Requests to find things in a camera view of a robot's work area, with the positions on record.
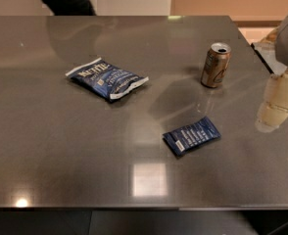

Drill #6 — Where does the orange soda can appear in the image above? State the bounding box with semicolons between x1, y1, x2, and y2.
201;42;231;88

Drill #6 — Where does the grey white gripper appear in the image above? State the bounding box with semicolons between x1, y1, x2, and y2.
255;15;288;133

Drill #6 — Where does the blue Kettle chips bag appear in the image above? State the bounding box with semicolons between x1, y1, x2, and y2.
66;58;149;102

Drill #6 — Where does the blue RXBAR blueberry wrapper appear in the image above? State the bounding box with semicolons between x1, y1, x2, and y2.
163;117;221;157

